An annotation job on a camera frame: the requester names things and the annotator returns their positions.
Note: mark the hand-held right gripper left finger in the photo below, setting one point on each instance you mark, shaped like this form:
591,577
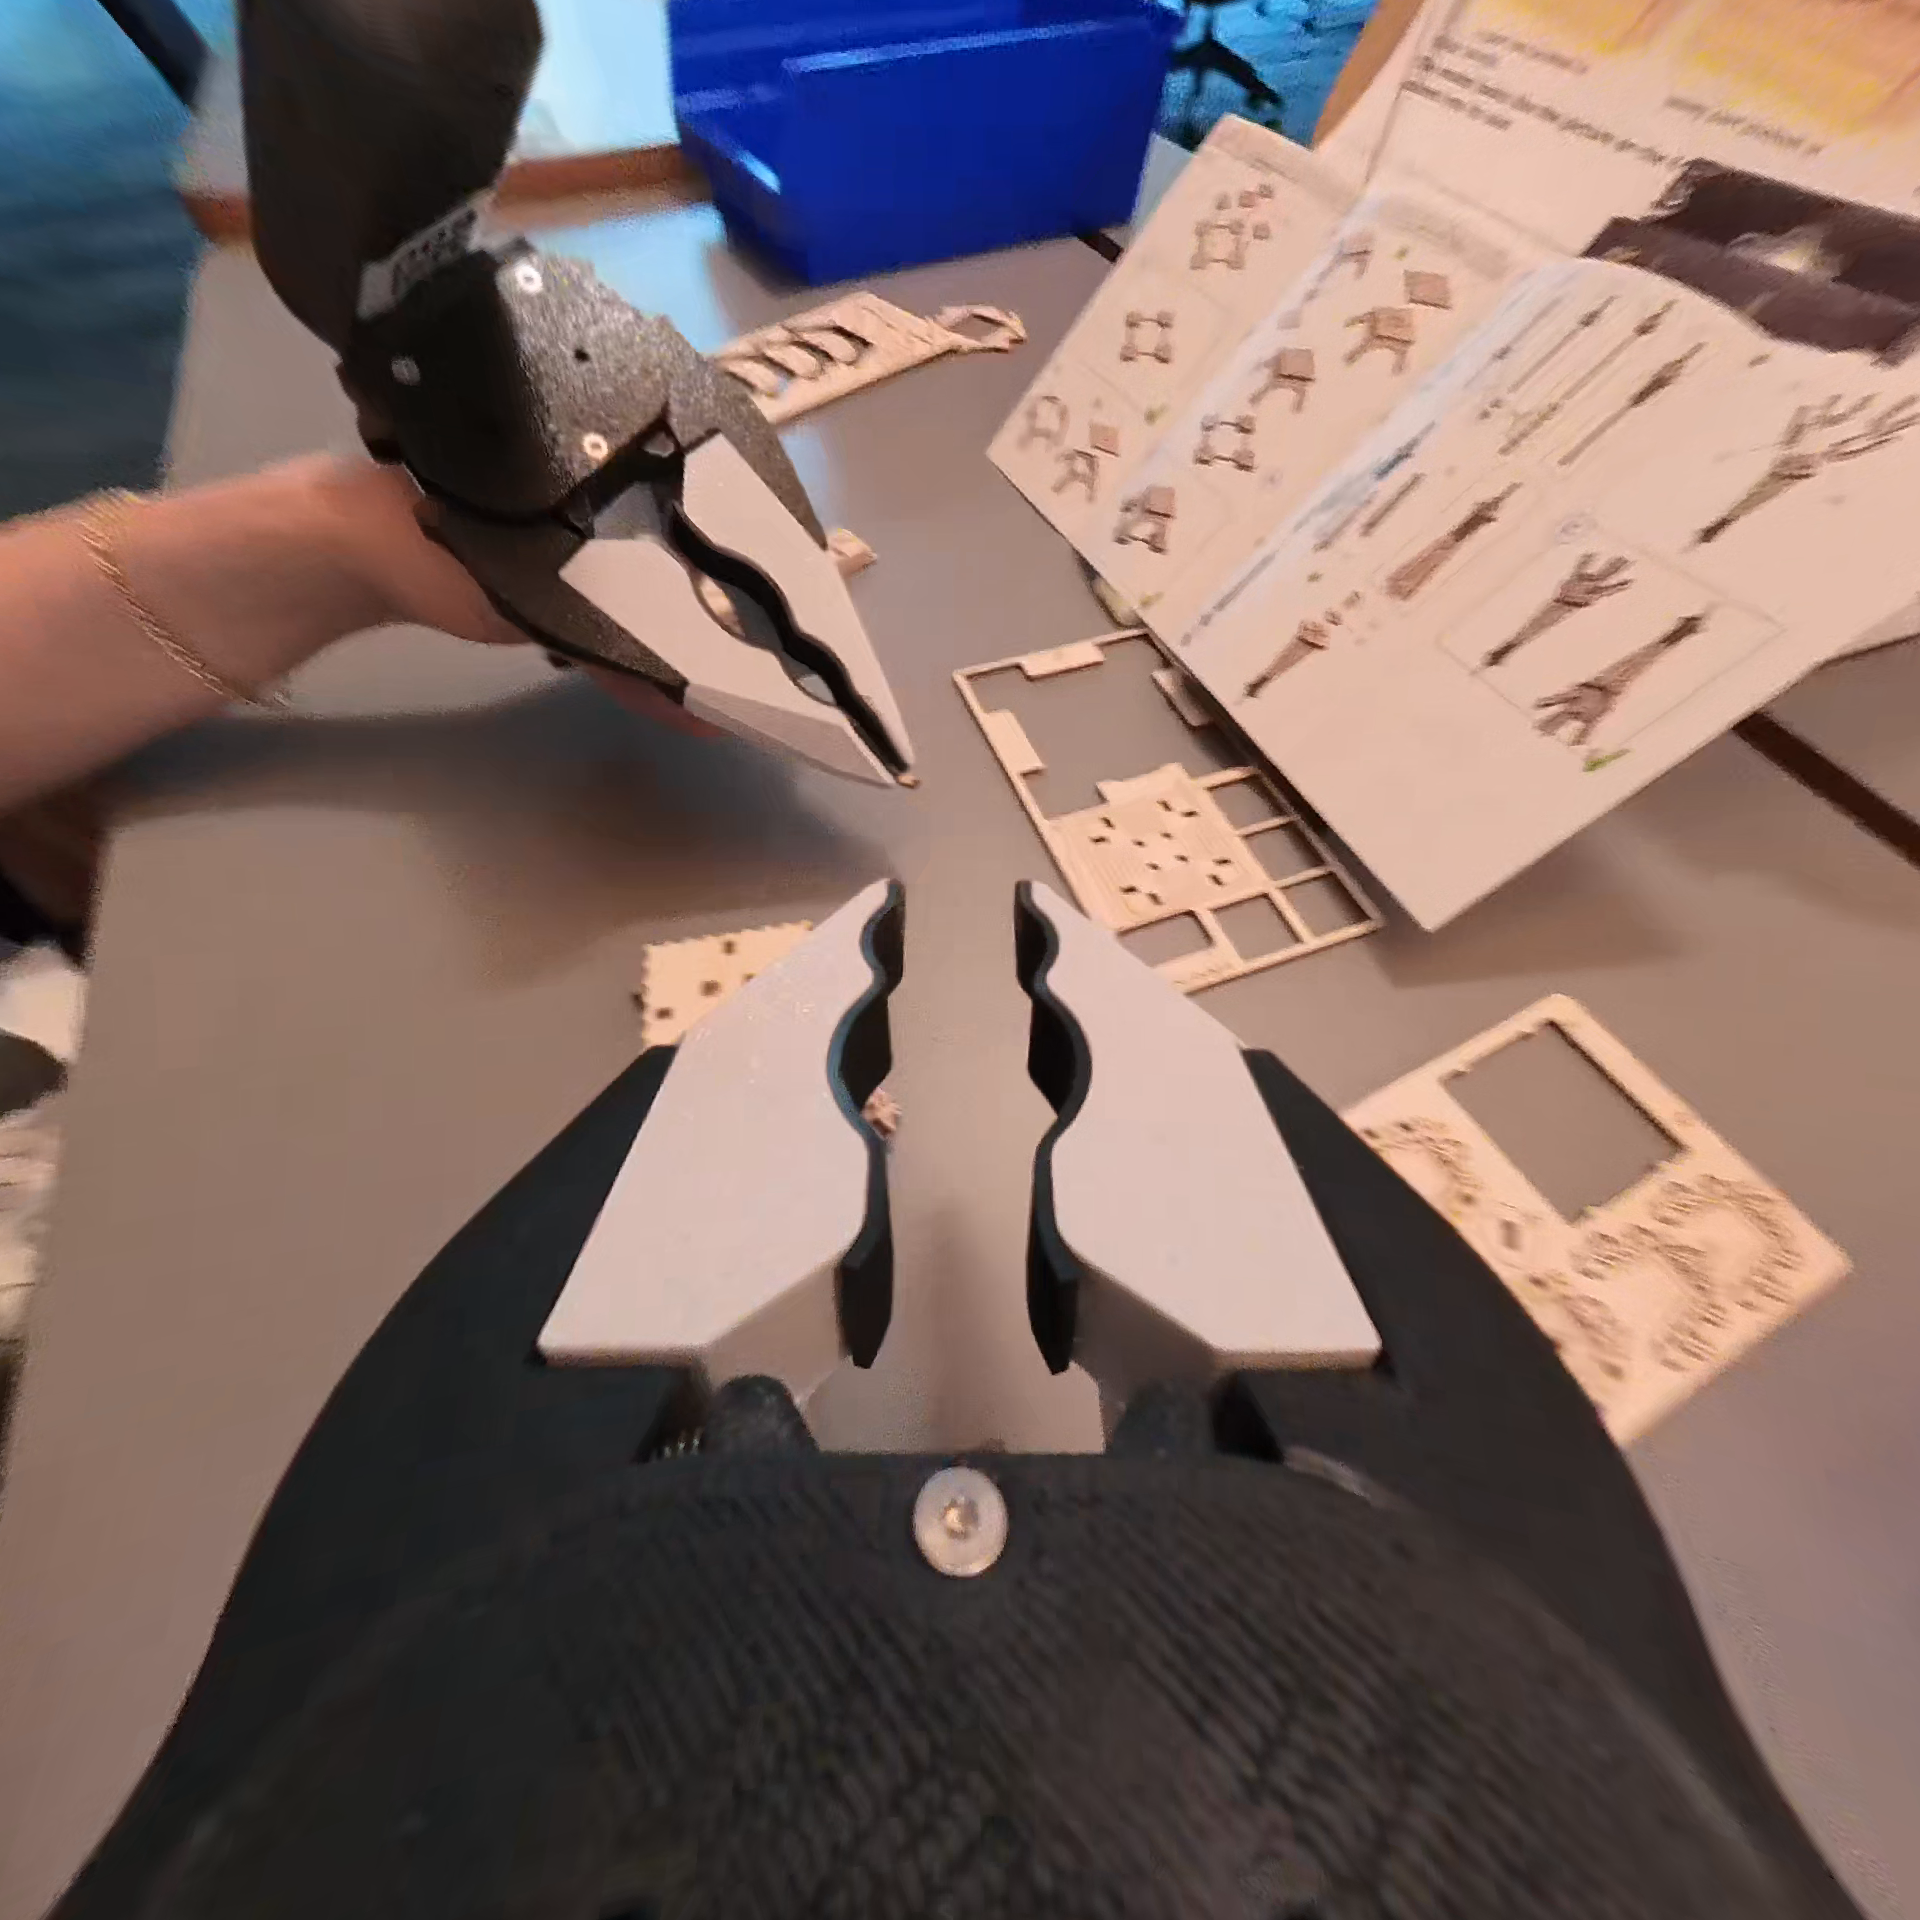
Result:
718,1200

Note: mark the black office chair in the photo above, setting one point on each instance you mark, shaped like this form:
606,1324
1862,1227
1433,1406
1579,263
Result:
1208,68

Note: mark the small wooden puzzle piece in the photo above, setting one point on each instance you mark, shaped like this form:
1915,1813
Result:
852,556
881,1115

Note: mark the square wooden puzzle piece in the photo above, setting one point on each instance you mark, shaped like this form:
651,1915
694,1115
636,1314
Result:
706,987

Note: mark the printed instruction sheet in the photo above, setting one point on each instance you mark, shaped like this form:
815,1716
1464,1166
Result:
1648,88

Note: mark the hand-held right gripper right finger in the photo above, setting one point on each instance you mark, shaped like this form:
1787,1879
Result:
1184,1200

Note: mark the wooden puzzle sheet square cutout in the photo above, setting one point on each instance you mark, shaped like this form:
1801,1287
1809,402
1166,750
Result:
1749,1200

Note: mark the wooden puzzle sheet open frame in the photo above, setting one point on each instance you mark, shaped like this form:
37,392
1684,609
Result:
1101,820

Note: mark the wooden puzzle sheet lattice cutouts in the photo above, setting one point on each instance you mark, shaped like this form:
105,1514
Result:
900,322

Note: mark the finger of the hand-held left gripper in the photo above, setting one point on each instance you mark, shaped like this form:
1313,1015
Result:
772,562
657,614

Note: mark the person's left hand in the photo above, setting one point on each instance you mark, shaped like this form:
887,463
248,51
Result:
361,540

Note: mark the blue plastic bin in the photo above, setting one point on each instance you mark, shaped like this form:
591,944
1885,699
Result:
930,148

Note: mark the assembly instruction booklet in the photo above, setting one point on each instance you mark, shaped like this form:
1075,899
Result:
1499,627

